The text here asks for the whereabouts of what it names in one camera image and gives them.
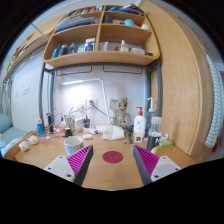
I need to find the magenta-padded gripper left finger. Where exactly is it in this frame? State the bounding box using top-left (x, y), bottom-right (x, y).
top-left (43, 144), bottom-right (95, 187)

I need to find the striped hanging towel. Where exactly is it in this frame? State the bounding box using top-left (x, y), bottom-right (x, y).
top-left (203, 53), bottom-right (224, 149)

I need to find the white round roll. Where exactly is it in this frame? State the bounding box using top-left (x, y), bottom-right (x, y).
top-left (18, 141), bottom-right (30, 153)
top-left (29, 134), bottom-right (40, 145)

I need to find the green flat packet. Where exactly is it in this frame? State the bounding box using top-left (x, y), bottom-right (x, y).
top-left (158, 139), bottom-right (175, 148)

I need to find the white mug with blue patches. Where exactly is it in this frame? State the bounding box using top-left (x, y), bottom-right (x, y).
top-left (63, 136), bottom-right (85, 156)

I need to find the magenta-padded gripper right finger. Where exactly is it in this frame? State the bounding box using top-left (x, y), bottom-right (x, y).
top-left (133, 144), bottom-right (182, 187)

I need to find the grey metal bed frame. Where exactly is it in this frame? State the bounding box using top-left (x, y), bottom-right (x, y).
top-left (38, 58), bottom-right (164, 118)

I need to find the teal pillow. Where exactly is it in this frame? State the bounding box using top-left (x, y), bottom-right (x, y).
top-left (0, 113), bottom-right (13, 134)

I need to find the tree creature figurine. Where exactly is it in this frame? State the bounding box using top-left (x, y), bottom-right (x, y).
top-left (113, 97), bottom-right (133, 129)

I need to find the flat round red coaster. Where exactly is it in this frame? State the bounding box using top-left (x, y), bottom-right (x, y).
top-left (102, 150), bottom-right (124, 164)

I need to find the small white desk thermometer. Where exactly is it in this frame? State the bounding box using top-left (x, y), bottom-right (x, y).
top-left (133, 133), bottom-right (144, 143)

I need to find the white crumpled bag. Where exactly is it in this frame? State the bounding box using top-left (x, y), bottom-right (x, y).
top-left (102, 124), bottom-right (126, 141)

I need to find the wooden wardrobe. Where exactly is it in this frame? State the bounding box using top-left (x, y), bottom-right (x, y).
top-left (139, 0), bottom-right (214, 163)

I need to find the clear drink bottle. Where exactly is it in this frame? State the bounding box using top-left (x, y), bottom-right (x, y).
top-left (146, 116), bottom-right (163, 153)

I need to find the black electric shaver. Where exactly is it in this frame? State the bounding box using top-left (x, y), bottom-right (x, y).
top-left (46, 112), bottom-right (55, 134)

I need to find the blue tube bottle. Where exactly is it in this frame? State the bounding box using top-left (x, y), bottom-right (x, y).
top-left (35, 118), bottom-right (45, 137)

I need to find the white lotion bottle, red pump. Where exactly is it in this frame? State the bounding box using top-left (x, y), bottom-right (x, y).
top-left (133, 106), bottom-right (147, 138)

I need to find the white desk lamp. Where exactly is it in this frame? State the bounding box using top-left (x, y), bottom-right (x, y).
top-left (61, 78), bottom-right (111, 134)

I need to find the wooden shelf unit with items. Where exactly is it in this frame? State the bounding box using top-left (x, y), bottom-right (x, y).
top-left (42, 3), bottom-right (161, 69)

